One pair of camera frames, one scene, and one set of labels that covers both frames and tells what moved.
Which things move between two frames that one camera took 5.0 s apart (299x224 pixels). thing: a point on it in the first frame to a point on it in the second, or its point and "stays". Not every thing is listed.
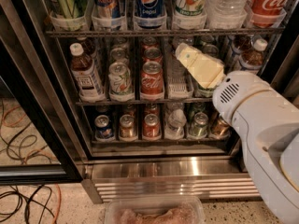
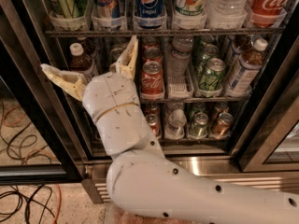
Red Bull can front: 106,1 stays
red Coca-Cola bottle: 268,4 stays
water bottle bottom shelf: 177,121 stays
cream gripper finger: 206,69 to 125,65
